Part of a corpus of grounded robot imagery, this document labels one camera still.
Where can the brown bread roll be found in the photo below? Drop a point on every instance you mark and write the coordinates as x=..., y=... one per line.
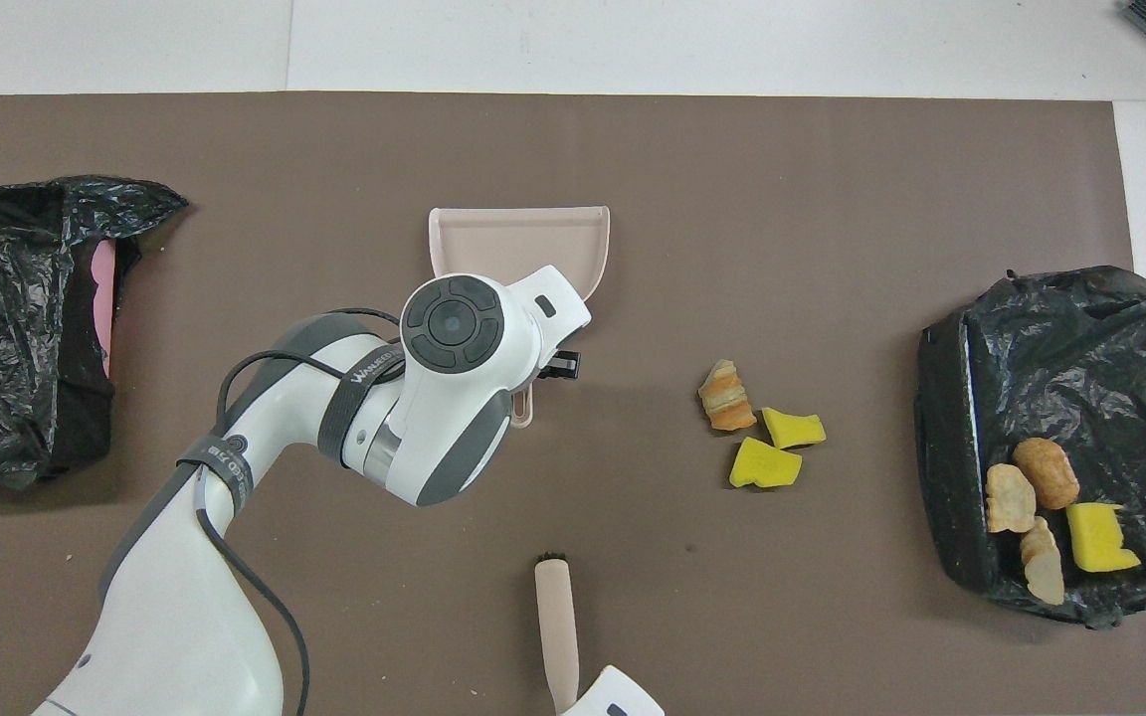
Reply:
x=1046, y=472

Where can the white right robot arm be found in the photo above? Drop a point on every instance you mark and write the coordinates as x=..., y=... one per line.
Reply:
x=613, y=696

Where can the beige plastic dustpan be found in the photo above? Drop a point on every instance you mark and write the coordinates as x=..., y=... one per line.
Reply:
x=513, y=244

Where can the striped croissant piece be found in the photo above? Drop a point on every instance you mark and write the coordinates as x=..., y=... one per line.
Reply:
x=1011, y=497
x=1043, y=562
x=727, y=398

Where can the black trash bag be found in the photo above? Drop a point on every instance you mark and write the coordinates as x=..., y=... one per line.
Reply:
x=6, y=328
x=1031, y=378

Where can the yellow sponge piece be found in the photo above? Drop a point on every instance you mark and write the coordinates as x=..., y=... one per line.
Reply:
x=762, y=465
x=794, y=429
x=1100, y=537

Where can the pink plastic bin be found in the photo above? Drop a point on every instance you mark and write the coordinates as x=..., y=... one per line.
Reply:
x=103, y=298

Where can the beige brush black bristles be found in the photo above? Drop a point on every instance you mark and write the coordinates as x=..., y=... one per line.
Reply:
x=555, y=626

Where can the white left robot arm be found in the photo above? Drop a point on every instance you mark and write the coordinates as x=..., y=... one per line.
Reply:
x=454, y=398

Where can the brown table mat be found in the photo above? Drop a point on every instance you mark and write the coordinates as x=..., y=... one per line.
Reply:
x=732, y=199

